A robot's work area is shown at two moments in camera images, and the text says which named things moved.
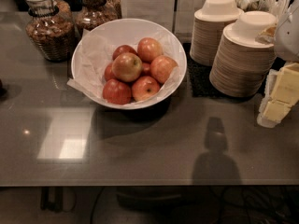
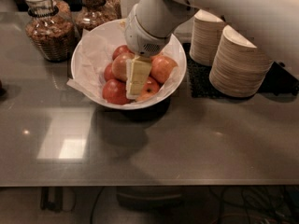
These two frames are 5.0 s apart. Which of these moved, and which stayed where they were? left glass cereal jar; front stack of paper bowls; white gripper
Moved: white gripper
Stayed: front stack of paper bowls; left glass cereal jar
